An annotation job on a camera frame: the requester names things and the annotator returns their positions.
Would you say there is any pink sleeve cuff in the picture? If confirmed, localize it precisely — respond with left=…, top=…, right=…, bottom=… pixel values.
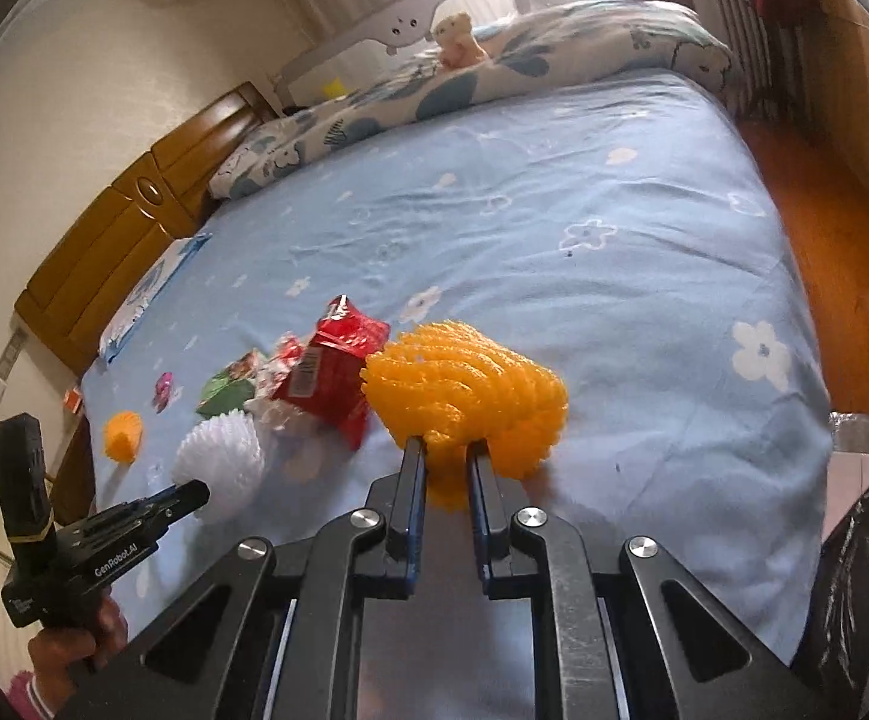
left=5, top=671, right=53, bottom=720

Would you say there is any light blue floral bedsheet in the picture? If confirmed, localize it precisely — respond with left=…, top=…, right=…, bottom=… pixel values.
left=83, top=70, right=832, bottom=658

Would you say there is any person's left hand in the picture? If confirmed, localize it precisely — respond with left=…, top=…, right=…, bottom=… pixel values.
left=29, top=593, right=128, bottom=717

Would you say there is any black trash bag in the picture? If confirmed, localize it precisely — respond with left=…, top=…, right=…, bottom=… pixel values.
left=794, top=488, right=869, bottom=718

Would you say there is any green snack box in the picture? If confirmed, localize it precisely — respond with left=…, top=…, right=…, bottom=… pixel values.
left=195, top=349, right=265, bottom=419

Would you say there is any small pink candy wrapper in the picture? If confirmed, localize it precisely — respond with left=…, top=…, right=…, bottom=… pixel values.
left=151, top=372, right=172, bottom=413

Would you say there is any small yellow toy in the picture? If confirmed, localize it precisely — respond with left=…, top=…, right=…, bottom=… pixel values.
left=322, top=78, right=348, bottom=99

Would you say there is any white foam fruit net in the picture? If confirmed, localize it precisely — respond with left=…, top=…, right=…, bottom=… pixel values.
left=171, top=410, right=267, bottom=525

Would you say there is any grey white crib rail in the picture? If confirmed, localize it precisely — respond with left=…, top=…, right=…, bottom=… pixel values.
left=275, top=0, right=526, bottom=111

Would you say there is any large orange foam fruit net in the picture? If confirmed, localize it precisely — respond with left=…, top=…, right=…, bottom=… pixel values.
left=361, top=320, right=570, bottom=511

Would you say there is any red snack wrapper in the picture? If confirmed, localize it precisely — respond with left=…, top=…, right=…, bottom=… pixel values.
left=244, top=294, right=391, bottom=450

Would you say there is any small orange foam net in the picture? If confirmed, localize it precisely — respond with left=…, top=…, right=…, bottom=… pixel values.
left=104, top=411, right=143, bottom=465

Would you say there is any small plush teddy bear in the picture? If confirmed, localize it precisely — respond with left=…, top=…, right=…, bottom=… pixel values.
left=431, top=11, right=489, bottom=71

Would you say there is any wooden headboard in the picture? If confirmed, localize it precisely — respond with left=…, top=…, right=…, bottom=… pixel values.
left=14, top=82, right=275, bottom=376

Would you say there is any floral blue white quilt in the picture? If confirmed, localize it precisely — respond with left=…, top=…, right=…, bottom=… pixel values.
left=208, top=0, right=739, bottom=200

